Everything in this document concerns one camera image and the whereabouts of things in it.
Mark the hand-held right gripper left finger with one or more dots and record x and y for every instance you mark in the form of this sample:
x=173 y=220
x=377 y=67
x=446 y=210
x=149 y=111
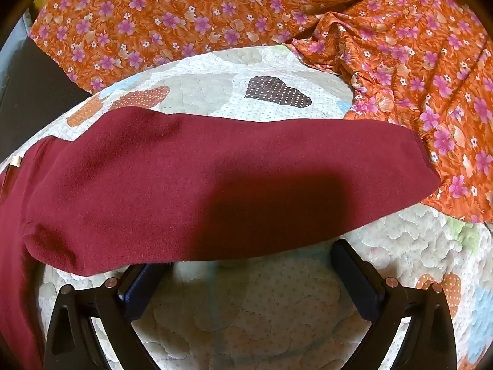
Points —
x=139 y=291

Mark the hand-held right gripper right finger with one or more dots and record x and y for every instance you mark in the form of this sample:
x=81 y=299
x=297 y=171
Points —
x=356 y=277

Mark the maroon small garment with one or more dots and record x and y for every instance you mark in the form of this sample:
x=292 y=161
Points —
x=185 y=192

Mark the white heart print quilted blanket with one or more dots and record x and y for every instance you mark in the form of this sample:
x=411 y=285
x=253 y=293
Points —
x=238 y=316

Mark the black padded surface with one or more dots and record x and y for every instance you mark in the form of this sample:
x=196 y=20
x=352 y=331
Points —
x=34 y=92

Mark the orange floral cloth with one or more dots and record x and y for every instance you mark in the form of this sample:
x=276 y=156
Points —
x=269 y=7

